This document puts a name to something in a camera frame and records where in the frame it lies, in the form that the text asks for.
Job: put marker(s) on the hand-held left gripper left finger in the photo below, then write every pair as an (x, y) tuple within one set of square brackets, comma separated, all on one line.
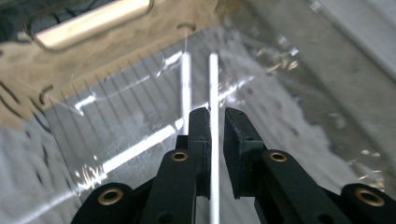
[(200, 149)]

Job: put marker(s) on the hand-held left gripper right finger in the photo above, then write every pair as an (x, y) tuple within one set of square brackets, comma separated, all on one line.
[(241, 149)]

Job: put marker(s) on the white chopstick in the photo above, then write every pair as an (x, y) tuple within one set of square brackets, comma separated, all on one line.
[(214, 81)]

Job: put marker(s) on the dark transparent plastic bin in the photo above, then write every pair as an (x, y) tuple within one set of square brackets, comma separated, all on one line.
[(93, 102)]

